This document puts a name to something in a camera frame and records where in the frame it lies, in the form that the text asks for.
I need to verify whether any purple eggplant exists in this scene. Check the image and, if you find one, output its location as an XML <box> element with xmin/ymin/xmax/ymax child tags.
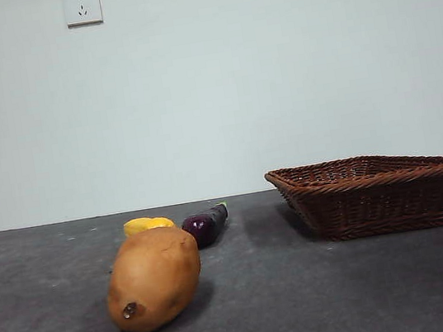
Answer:
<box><xmin>178</xmin><ymin>201</ymin><xmax>234</xmax><ymax>252</ymax></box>

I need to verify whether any yellow vegetable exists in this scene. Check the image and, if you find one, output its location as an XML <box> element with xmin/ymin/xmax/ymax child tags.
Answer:
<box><xmin>122</xmin><ymin>211</ymin><xmax>177</xmax><ymax>237</ymax></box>

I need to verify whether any brown potato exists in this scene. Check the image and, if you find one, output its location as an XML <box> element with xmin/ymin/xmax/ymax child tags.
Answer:
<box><xmin>97</xmin><ymin>221</ymin><xmax>211</xmax><ymax>332</ymax></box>

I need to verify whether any brown wicker basket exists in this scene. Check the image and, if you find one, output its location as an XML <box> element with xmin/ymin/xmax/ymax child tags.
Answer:
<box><xmin>263</xmin><ymin>143</ymin><xmax>443</xmax><ymax>251</ymax></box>

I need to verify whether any white wall socket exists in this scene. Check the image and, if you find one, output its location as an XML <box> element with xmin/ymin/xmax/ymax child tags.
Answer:
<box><xmin>63</xmin><ymin>0</ymin><xmax>105</xmax><ymax>30</ymax></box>

